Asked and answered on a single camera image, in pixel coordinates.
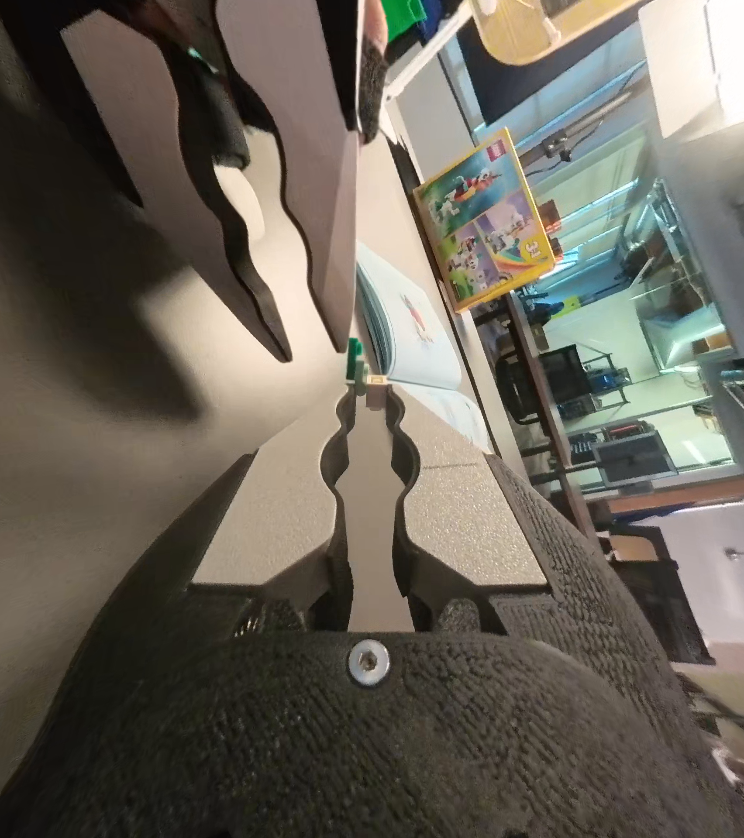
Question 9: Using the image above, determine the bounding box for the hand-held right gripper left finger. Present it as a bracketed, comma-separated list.
[192, 386, 356, 631]

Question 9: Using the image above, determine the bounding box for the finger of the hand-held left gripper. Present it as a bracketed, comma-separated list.
[61, 8, 294, 364]
[214, 0, 368, 352]

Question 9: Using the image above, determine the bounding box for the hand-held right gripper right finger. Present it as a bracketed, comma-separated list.
[384, 386, 552, 631]

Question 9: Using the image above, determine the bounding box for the green mint lego plate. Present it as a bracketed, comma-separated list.
[346, 337, 368, 399]

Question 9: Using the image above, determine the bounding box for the yellow lego box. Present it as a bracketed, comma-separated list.
[413, 126, 558, 315]

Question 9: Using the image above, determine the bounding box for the black office chair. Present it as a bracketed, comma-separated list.
[495, 357, 546, 426]

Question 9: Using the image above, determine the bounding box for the green plastic bin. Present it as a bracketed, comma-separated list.
[377, 0, 428, 47]

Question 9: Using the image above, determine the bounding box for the open instruction booklet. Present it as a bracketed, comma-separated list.
[354, 241, 497, 459]

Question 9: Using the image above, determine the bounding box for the wooden tilting book stand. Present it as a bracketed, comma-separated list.
[382, 0, 641, 102]

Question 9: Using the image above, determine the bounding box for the metal light stand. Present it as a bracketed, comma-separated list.
[516, 59, 648, 178]

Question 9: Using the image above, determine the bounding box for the white light panel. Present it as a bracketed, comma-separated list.
[637, 0, 744, 140]

